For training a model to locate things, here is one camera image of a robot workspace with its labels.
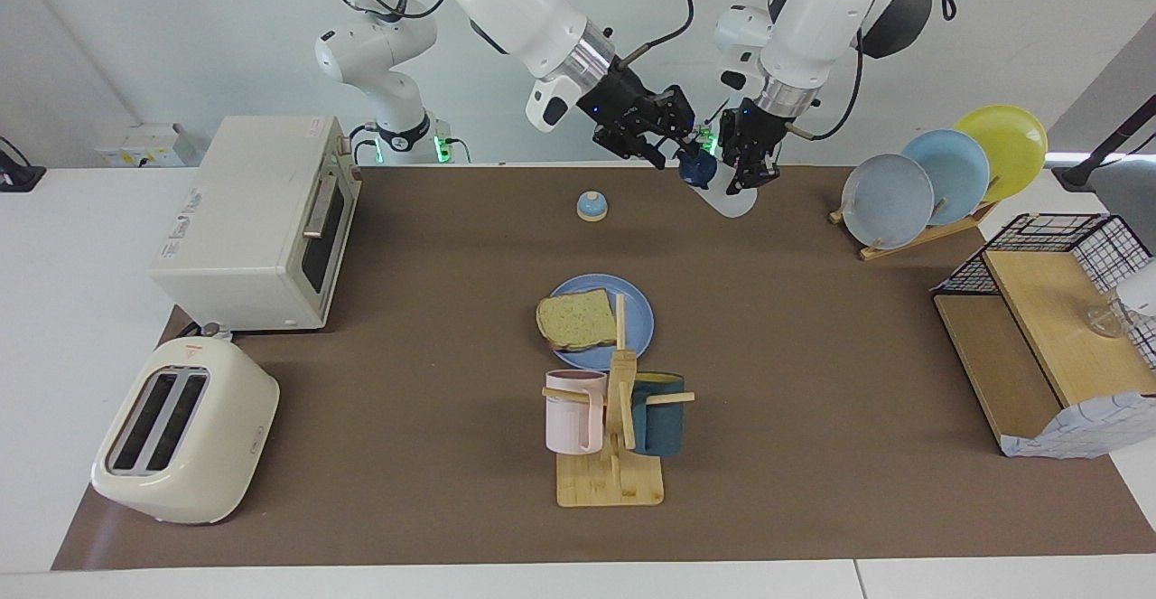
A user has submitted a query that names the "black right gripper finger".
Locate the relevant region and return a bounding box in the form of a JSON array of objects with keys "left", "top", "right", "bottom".
[
  {"left": 650, "top": 84, "right": 699, "bottom": 145},
  {"left": 592, "top": 127, "right": 670, "bottom": 172}
]

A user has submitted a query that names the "translucent blue-capped seasoning bottle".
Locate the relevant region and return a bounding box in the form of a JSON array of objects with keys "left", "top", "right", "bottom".
[{"left": 677, "top": 149, "right": 758, "bottom": 219}]

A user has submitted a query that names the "toasted bread slice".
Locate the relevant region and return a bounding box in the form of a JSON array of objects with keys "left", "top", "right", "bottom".
[{"left": 536, "top": 288, "right": 619, "bottom": 352}]

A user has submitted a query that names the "grey round plate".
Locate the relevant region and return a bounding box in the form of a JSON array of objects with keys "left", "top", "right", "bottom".
[{"left": 841, "top": 154, "right": 936, "bottom": 250}]

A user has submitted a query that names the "wooden plate rack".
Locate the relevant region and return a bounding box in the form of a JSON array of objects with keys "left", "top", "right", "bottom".
[{"left": 829, "top": 200, "right": 999, "bottom": 262}]

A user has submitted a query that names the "light blue round plate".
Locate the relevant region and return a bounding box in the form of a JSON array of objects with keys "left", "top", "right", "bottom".
[{"left": 901, "top": 129, "right": 992, "bottom": 227}]

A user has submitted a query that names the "yellow round plate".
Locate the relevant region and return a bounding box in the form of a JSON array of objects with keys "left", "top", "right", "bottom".
[{"left": 954, "top": 105, "right": 1049, "bottom": 203}]

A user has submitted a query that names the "teal mug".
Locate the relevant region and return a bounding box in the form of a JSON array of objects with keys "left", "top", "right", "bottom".
[{"left": 629, "top": 372, "right": 686, "bottom": 456}]

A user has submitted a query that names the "brown table mat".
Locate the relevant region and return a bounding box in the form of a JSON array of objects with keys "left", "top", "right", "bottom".
[{"left": 51, "top": 164, "right": 1156, "bottom": 571}]

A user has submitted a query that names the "pink mug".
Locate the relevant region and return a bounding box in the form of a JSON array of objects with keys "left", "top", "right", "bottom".
[{"left": 545, "top": 370, "right": 608, "bottom": 455}]

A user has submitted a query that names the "black pole stand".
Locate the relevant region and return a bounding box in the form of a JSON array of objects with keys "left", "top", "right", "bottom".
[{"left": 1052, "top": 93, "right": 1156, "bottom": 192}]

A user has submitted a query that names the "wooden mug rack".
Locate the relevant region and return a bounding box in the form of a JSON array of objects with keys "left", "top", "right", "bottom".
[{"left": 542, "top": 294, "right": 696, "bottom": 508}]

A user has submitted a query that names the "clear glass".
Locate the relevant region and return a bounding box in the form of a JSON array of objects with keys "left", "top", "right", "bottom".
[{"left": 1086, "top": 260, "right": 1156, "bottom": 340}]

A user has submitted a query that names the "white toaster oven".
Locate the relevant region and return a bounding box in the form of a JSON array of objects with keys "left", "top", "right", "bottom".
[{"left": 149, "top": 115, "right": 362, "bottom": 332}]

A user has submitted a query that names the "white checked cloth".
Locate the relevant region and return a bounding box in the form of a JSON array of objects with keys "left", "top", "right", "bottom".
[{"left": 1001, "top": 391, "right": 1156, "bottom": 460}]

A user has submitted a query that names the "white power outlet box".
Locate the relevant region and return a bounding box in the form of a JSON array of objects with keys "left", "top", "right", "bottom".
[{"left": 95, "top": 123, "right": 198, "bottom": 167}]

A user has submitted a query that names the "cream two-slot toaster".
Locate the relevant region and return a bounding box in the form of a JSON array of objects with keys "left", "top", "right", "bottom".
[{"left": 90, "top": 337, "right": 281, "bottom": 526}]

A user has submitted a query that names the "black clamp base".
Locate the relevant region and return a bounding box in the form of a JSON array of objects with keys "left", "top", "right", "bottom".
[{"left": 0, "top": 136, "right": 46, "bottom": 193}]

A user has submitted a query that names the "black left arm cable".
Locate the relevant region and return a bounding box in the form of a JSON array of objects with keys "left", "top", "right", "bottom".
[{"left": 784, "top": 0, "right": 956, "bottom": 141}]

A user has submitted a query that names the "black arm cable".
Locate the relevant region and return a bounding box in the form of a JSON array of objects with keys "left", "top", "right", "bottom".
[
  {"left": 307, "top": 0, "right": 696, "bottom": 65},
  {"left": 784, "top": 0, "right": 956, "bottom": 141}
]

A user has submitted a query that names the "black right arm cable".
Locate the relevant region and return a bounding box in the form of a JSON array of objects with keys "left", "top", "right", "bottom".
[{"left": 307, "top": 0, "right": 696, "bottom": 65}]

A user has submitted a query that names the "black base cable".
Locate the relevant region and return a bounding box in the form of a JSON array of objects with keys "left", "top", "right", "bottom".
[{"left": 348, "top": 122, "right": 380, "bottom": 166}]

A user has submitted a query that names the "black wire wooden shelf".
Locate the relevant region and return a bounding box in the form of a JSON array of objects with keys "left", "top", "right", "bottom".
[{"left": 931, "top": 213, "right": 1156, "bottom": 455}]

